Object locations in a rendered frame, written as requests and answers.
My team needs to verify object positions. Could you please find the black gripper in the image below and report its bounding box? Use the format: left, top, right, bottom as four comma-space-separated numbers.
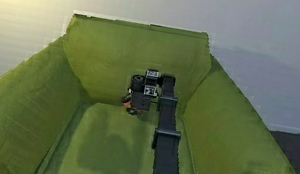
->
124, 73, 157, 113

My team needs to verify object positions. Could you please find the orange basketball alarm clock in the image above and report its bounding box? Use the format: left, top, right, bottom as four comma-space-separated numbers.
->
119, 92, 143, 118

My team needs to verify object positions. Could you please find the green armchair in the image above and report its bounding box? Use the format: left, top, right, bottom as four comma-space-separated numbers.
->
0, 0, 300, 174

